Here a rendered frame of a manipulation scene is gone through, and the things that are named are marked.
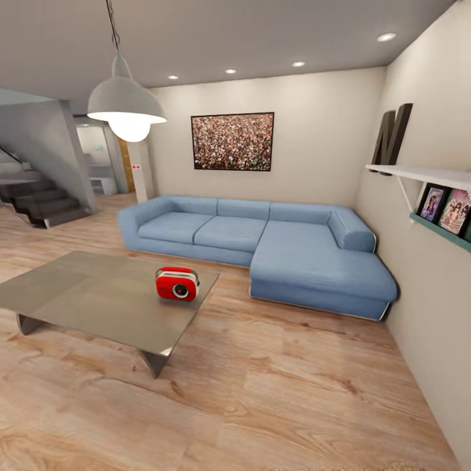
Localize radio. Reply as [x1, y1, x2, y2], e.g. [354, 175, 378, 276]
[155, 266, 200, 301]

